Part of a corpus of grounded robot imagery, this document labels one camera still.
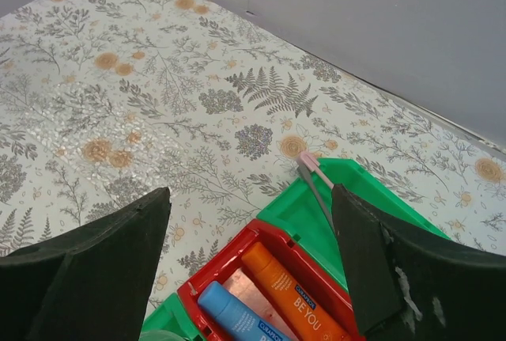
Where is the green plastic bin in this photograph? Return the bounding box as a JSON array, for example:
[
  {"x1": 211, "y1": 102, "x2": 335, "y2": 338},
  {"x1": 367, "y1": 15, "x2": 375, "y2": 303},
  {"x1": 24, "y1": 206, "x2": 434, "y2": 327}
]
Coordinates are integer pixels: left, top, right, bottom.
[
  {"x1": 142, "y1": 293, "x2": 205, "y2": 341},
  {"x1": 249, "y1": 157, "x2": 447, "y2": 290}
]

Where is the orange toothpaste tube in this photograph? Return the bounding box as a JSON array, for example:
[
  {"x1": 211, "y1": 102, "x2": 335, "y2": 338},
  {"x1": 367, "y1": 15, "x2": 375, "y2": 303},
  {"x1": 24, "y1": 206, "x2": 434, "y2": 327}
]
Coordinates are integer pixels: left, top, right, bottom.
[{"x1": 241, "y1": 242, "x2": 351, "y2": 341}]

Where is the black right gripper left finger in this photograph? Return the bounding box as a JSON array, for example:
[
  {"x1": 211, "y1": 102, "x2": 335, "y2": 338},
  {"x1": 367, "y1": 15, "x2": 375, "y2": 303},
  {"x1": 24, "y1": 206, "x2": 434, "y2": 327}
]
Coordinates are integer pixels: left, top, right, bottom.
[{"x1": 1, "y1": 188, "x2": 171, "y2": 340}]

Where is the red plastic bin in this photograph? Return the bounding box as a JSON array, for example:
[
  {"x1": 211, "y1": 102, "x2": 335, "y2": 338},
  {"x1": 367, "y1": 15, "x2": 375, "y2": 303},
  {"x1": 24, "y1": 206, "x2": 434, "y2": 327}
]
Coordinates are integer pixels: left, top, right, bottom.
[{"x1": 177, "y1": 220, "x2": 363, "y2": 340}]

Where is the green plastic bin near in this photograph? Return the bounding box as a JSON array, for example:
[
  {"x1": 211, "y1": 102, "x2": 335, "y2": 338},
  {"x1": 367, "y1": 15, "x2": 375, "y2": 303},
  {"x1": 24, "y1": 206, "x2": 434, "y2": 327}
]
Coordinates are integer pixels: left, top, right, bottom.
[{"x1": 142, "y1": 293, "x2": 205, "y2": 341}]

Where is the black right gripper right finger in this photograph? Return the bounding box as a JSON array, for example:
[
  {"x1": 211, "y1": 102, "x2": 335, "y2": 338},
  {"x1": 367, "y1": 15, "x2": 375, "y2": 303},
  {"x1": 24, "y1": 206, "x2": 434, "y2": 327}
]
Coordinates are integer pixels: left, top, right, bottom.
[{"x1": 332, "y1": 184, "x2": 505, "y2": 340}]

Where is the green plastic bin far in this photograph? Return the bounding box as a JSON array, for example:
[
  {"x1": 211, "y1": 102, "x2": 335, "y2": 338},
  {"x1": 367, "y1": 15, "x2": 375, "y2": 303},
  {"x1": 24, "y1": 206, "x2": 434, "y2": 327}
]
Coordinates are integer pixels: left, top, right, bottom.
[{"x1": 249, "y1": 157, "x2": 447, "y2": 290}]

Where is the blue toothpaste tube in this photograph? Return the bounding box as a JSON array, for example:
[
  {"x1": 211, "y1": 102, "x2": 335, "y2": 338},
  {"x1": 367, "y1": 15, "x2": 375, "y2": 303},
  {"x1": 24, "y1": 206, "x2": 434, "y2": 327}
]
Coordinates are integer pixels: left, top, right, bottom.
[{"x1": 197, "y1": 281, "x2": 291, "y2": 341}]

